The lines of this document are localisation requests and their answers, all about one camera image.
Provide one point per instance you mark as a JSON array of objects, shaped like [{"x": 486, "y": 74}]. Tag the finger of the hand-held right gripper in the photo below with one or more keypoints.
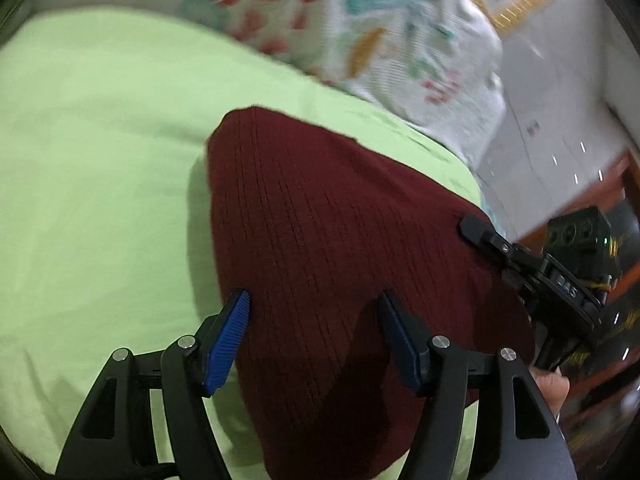
[{"x": 480, "y": 232}]

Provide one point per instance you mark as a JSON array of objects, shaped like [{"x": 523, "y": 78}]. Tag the light green bed sheet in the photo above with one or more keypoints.
[{"x": 100, "y": 160}]

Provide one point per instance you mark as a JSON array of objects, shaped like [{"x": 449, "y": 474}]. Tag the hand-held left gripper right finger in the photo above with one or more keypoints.
[{"x": 400, "y": 340}]

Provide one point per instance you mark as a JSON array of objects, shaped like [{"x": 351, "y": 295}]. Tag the person's right hand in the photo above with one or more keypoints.
[{"x": 550, "y": 390}]

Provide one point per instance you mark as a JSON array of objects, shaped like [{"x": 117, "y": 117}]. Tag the maroon hooded knit sweater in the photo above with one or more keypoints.
[{"x": 325, "y": 235}]

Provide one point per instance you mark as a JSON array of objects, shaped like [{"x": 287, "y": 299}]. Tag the white floral quilt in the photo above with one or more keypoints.
[{"x": 400, "y": 35}]

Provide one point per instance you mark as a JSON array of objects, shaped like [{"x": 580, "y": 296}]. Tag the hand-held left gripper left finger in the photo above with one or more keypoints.
[{"x": 230, "y": 340}]

